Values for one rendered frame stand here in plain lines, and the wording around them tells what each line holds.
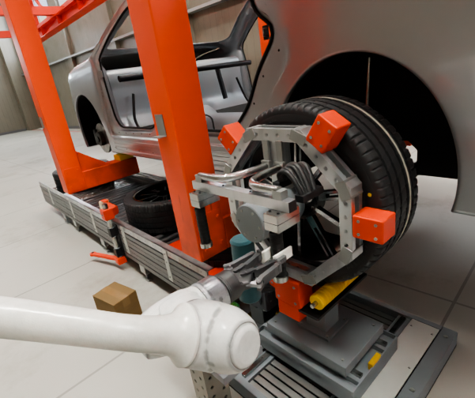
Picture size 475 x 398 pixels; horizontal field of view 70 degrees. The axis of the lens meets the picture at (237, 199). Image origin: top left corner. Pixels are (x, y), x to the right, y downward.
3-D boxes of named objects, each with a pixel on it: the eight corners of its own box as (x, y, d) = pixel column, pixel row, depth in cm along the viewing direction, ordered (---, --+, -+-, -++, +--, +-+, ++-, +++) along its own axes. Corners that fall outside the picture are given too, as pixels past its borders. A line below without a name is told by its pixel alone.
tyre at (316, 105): (396, 65, 103) (253, 118, 155) (355, 75, 89) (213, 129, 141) (438, 264, 114) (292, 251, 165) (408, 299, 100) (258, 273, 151)
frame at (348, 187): (364, 294, 109) (363, 125, 90) (353, 306, 105) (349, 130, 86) (247, 248, 148) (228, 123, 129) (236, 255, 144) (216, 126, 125)
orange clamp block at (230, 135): (252, 138, 124) (238, 121, 127) (236, 143, 120) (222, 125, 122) (245, 151, 130) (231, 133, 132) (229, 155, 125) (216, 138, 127)
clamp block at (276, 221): (300, 221, 92) (299, 203, 90) (278, 234, 86) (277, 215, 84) (286, 217, 95) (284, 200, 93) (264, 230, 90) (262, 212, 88)
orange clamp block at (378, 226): (365, 227, 101) (395, 234, 95) (351, 238, 97) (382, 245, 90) (365, 205, 99) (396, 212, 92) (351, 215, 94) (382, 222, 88)
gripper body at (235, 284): (211, 297, 83) (239, 279, 89) (234, 311, 77) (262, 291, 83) (205, 271, 81) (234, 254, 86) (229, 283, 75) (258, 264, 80)
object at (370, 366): (397, 351, 147) (397, 333, 143) (353, 410, 125) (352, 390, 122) (303, 305, 183) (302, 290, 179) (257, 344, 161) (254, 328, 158)
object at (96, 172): (140, 172, 333) (131, 137, 321) (87, 189, 302) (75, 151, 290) (133, 170, 345) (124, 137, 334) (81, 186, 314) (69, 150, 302)
